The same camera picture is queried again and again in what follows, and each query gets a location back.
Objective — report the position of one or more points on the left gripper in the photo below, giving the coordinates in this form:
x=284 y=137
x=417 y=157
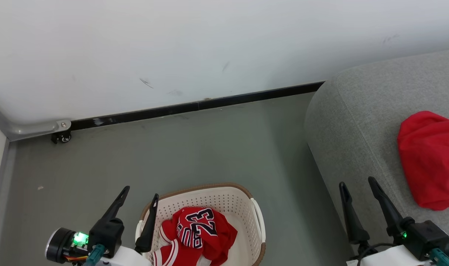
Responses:
x=106 y=234

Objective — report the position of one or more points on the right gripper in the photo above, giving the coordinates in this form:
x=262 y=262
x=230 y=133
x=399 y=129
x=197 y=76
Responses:
x=427 y=238

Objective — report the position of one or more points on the plain red garment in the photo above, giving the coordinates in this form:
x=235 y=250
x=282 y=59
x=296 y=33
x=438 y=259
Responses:
x=431 y=159

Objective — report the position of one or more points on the red jersey with number 23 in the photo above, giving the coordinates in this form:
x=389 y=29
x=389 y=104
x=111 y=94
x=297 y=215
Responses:
x=217 y=236

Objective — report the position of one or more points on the grey fabric sofa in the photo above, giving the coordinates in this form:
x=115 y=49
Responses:
x=357 y=129

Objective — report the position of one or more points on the cream perforated laundry basket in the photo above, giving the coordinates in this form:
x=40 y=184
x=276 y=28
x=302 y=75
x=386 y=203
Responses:
x=239 y=207

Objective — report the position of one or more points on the small black caster wheel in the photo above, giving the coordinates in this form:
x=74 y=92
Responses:
x=62 y=137

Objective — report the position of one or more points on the black baseboard strip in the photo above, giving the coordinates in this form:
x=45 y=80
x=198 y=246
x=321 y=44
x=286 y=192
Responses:
x=209 y=104

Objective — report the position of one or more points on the round left wrist camera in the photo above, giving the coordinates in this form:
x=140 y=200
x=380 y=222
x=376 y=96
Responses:
x=58 y=245

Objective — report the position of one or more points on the grey metal corner rail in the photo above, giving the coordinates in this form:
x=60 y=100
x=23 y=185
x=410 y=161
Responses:
x=32 y=129

